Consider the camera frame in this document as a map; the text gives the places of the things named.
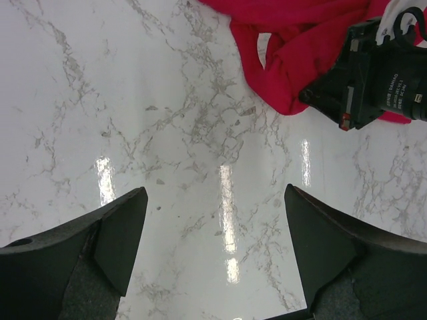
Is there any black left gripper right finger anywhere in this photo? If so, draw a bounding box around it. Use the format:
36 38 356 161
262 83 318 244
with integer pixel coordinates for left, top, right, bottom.
284 185 426 319

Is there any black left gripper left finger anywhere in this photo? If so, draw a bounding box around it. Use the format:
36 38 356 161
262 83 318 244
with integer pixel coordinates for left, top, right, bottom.
1 187 148 319

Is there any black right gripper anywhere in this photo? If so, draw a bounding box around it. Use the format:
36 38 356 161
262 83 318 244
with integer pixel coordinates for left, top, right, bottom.
299 19 426 131

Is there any magenta t-shirt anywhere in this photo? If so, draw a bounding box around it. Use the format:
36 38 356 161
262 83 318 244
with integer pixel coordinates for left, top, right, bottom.
205 0 413 116

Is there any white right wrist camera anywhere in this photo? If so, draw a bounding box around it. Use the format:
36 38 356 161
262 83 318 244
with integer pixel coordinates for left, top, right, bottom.
373 0 427 49

